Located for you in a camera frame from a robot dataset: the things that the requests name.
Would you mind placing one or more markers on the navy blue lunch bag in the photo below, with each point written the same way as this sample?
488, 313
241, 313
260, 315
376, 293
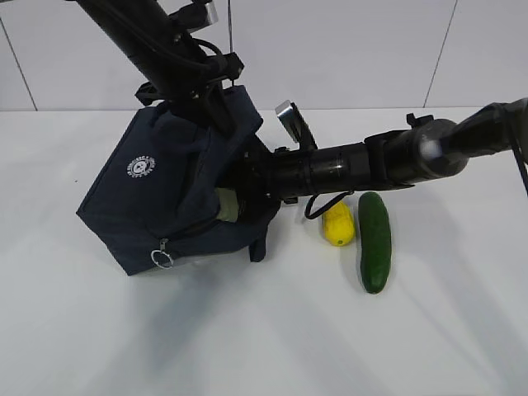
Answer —
154, 201

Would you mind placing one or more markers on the yellow toy corn cob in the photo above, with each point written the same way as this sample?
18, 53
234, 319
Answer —
338, 225

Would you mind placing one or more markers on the green lidded glass container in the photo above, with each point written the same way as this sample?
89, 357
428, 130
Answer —
229, 205

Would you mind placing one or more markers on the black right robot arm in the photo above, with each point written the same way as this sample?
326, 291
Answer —
428, 149

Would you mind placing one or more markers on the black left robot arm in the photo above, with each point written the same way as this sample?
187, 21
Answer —
135, 26

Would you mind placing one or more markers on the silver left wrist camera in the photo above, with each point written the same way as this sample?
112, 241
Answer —
195, 16

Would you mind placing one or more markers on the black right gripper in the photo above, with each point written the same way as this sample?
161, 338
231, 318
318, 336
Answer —
266, 179

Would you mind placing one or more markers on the green cucumber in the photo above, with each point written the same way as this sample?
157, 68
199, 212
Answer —
376, 242

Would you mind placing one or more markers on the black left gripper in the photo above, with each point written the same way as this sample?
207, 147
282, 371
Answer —
171, 76

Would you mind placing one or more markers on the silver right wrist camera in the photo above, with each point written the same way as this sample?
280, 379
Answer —
297, 128

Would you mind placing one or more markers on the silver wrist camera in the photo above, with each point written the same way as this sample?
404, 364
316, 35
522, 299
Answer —
297, 128
195, 16

